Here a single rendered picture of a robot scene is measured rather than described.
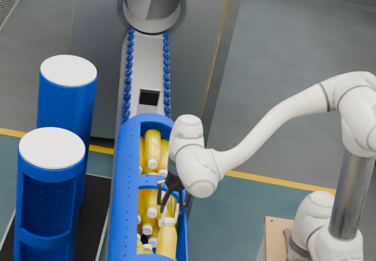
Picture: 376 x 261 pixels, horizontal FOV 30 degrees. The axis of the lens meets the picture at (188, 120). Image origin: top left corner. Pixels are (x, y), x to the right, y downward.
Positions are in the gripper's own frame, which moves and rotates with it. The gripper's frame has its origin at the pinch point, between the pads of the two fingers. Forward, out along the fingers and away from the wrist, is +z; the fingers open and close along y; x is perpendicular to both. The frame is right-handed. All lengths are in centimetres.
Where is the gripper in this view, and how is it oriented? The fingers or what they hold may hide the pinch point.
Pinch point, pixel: (170, 213)
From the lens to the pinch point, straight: 248.8
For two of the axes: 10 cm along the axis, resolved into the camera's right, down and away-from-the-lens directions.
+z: -1.7, 8.0, 5.8
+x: 0.3, 5.9, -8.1
